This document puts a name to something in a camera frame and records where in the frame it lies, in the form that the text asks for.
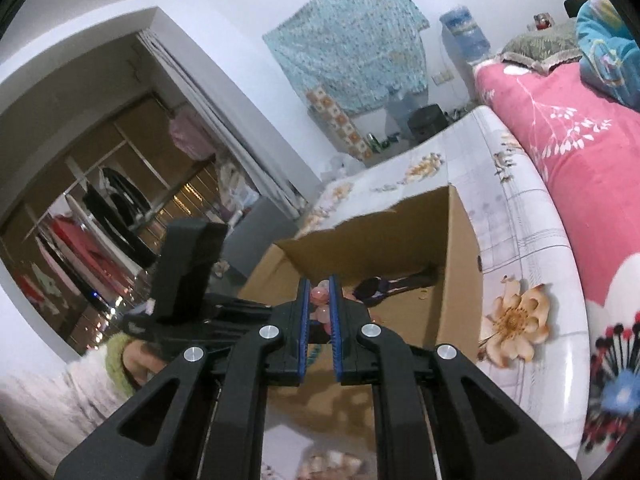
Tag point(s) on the green can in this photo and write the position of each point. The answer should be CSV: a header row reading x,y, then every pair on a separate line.
x,y
373,142

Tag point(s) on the teal wall cloth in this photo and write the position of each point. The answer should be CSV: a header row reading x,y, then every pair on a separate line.
x,y
350,35

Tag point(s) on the large cardboard box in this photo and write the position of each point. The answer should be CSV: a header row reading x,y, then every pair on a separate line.
x,y
460,285

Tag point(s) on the red hanging garment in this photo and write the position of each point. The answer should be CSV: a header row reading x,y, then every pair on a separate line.
x,y
82,250

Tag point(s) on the pink floral bed sheet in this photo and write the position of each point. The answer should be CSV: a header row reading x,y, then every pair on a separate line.
x,y
590,185

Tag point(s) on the person's left forearm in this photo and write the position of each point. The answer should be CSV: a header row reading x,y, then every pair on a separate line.
x,y
75,400

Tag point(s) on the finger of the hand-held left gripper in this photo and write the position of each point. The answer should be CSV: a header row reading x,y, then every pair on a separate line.
x,y
240,315

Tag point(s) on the pink and black smartwatch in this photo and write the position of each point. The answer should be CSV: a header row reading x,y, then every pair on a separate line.
x,y
372,287

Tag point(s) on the orange patterned cloth strip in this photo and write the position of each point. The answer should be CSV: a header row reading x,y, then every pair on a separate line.
x,y
340,122

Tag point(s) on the blue water bottle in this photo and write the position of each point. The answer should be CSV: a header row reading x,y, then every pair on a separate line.
x,y
462,32

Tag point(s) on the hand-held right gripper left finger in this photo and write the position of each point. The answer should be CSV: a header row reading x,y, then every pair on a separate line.
x,y
303,330

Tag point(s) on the white wall sockets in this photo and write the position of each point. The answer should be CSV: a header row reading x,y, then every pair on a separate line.
x,y
442,77

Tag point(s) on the blue printed blanket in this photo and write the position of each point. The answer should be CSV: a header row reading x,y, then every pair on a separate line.
x,y
607,55

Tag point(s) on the black hanging garment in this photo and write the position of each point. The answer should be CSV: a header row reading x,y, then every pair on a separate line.
x,y
120,215

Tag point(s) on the open wardrobe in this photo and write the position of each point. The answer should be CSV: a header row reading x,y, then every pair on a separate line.
x,y
75,185

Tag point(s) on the pink hanging garment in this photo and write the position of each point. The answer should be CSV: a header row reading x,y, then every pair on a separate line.
x,y
190,135

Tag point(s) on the grey board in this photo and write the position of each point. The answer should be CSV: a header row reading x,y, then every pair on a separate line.
x,y
265,225

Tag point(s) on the floral tablecloth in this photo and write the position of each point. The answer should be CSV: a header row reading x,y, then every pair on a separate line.
x,y
525,240

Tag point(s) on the red container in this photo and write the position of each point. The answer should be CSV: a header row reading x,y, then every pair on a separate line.
x,y
543,21

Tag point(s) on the person's left hand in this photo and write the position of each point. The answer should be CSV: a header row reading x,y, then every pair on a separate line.
x,y
142,362

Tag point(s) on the empty clear water bottle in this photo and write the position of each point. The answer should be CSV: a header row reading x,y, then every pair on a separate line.
x,y
402,107

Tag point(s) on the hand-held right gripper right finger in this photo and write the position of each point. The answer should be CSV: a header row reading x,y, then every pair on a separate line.
x,y
336,330

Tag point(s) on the white plastic bag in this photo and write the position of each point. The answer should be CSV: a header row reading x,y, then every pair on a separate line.
x,y
340,167

